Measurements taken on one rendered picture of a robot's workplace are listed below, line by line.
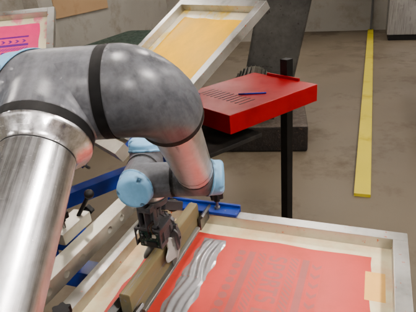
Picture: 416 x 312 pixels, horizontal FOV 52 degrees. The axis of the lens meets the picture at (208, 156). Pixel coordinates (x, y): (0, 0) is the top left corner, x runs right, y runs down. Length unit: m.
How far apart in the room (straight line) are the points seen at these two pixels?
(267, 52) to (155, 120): 4.14
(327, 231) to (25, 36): 1.93
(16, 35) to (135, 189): 1.87
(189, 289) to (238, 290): 0.12
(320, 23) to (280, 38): 6.41
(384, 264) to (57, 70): 0.98
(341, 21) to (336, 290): 10.00
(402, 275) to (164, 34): 1.52
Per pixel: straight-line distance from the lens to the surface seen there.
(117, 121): 0.50
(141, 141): 0.96
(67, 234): 1.24
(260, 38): 4.60
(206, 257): 1.23
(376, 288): 1.16
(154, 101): 0.49
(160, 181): 0.87
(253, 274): 1.17
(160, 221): 1.06
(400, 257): 1.22
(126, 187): 0.86
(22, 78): 0.52
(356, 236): 1.28
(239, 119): 1.90
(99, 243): 1.28
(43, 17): 2.70
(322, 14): 10.95
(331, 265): 1.21
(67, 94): 0.50
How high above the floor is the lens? 1.71
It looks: 24 degrees down
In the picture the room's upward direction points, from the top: 5 degrees counter-clockwise
